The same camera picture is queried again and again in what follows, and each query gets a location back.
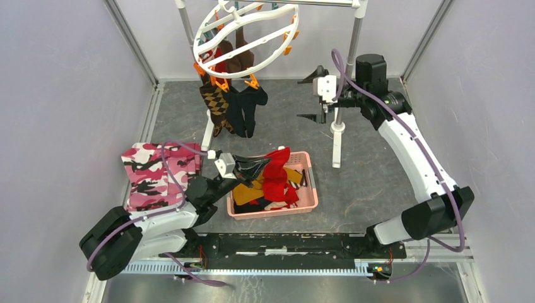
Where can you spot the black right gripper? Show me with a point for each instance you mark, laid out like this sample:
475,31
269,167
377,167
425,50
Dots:
319,71

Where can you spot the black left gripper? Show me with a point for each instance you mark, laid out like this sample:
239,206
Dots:
247,168

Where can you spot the red white patterned sock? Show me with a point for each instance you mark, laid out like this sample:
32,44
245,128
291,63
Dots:
276,177

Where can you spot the black sock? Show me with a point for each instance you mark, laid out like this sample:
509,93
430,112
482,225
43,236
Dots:
234,113
250,99

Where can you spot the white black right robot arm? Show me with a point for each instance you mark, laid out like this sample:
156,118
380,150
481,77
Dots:
441,203

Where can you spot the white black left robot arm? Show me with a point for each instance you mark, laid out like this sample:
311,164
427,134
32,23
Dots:
120,237

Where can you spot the orange clothes clip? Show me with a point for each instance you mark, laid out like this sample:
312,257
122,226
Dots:
252,82
223,84

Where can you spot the white round clip hanger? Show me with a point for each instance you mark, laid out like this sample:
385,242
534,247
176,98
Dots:
229,33

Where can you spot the yellow cloth in basket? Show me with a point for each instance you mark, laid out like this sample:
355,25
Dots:
243,194

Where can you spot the pink perforated plastic basket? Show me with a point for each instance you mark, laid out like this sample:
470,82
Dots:
307,193

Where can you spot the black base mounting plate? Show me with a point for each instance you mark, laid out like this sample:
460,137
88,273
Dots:
286,251

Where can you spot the argyle brown yellow sock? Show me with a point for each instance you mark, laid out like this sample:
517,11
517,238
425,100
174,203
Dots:
217,106

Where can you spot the pink camouflage folded cloth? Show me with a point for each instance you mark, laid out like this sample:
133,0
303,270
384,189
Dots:
158,174

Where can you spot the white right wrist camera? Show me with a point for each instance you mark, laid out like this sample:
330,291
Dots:
325,88

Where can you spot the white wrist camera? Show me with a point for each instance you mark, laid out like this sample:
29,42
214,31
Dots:
325,88
224,162

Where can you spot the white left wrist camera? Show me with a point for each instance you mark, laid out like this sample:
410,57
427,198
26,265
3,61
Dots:
224,162

